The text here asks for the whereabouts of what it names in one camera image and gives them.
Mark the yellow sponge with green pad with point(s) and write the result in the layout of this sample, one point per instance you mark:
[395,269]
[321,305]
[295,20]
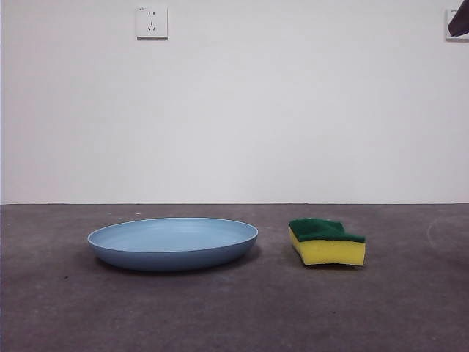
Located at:
[333,253]

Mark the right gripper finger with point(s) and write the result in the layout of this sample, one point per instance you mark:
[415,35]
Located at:
[461,20]

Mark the white wall socket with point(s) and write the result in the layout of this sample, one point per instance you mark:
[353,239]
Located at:
[448,18]
[152,22]

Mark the blue round plate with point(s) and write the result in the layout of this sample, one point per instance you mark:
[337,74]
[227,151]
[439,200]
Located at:
[176,256]

